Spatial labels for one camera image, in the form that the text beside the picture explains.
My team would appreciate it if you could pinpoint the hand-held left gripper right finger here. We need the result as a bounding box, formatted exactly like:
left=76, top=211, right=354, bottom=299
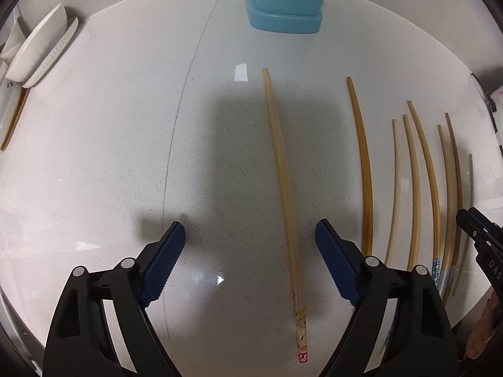
left=315, top=219, right=458, bottom=377

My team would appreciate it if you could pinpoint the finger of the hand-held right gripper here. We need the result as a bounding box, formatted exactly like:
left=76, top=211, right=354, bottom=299
left=467, top=207, right=503, bottom=240
left=456, top=209, right=481, bottom=244

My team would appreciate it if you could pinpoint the wooden cutting board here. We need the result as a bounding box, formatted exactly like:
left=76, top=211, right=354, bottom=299
left=0, top=85, right=31, bottom=152

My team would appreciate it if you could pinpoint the amber chopstick blue dotted end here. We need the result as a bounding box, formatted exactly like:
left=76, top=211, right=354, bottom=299
left=406, top=100, right=441, bottom=285

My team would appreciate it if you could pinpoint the light wooden cartoon print chopstick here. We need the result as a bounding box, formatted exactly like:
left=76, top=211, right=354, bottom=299
left=263, top=68, right=305, bottom=362
left=265, top=68, right=311, bottom=363

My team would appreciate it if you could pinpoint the white ceramic dish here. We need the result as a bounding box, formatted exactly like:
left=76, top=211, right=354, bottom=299
left=5, top=3, right=68, bottom=82

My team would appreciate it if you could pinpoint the blue plastic utensil holder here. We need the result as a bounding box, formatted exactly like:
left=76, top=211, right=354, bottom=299
left=244, top=0, right=323, bottom=32

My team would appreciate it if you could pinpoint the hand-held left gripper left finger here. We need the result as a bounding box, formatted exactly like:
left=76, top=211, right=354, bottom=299
left=42, top=221, right=186, bottom=377

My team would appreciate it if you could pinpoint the person's right hand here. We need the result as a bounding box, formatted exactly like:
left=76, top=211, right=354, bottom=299
left=466, top=288, right=503, bottom=362

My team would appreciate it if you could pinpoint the pale tan chopstick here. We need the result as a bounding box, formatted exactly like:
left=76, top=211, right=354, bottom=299
left=437, top=123, right=452, bottom=307

